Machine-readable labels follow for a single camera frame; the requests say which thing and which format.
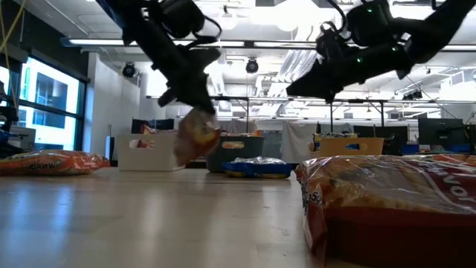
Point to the black stand equipment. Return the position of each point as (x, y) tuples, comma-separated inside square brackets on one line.
[(7, 115)]

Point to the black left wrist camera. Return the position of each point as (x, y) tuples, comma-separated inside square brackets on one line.
[(184, 18)]

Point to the maroon ramen noodle pack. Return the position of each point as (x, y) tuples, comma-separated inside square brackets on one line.
[(390, 193), (197, 141), (148, 130)]

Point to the blue storage box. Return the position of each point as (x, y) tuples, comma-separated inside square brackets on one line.
[(431, 149)]

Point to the long ceiling light track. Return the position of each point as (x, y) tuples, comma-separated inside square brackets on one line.
[(93, 42)]

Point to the white desktop machine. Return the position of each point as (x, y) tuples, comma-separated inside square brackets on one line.
[(22, 137)]

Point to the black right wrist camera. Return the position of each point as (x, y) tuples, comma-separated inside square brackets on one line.
[(368, 26)]

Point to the orange ramen noodle pack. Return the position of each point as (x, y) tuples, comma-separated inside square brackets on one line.
[(52, 164), (232, 145)]

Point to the black monitor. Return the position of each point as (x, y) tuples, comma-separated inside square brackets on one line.
[(163, 124), (394, 131), (440, 132)]

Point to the black metal gantry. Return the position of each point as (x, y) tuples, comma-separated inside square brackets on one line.
[(409, 101)]

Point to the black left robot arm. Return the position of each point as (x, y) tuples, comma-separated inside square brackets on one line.
[(130, 15)]

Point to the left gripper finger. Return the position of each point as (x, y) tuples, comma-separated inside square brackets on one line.
[(191, 93), (206, 89)]

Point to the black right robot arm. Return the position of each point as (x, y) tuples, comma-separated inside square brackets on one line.
[(439, 26)]

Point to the blue ramen noodle pack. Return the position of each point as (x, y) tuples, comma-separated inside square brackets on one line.
[(256, 169), (334, 136)]

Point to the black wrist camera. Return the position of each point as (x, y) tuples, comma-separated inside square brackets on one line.
[(368, 26), (184, 18)]

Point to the white plastic bin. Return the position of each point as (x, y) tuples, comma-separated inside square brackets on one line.
[(160, 158)]

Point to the large window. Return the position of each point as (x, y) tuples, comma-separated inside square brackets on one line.
[(48, 93)]

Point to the teal plastic bin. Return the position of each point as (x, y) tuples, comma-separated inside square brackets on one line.
[(253, 149)]

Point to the orange plastic bin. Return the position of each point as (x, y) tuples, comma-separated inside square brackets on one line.
[(372, 147)]

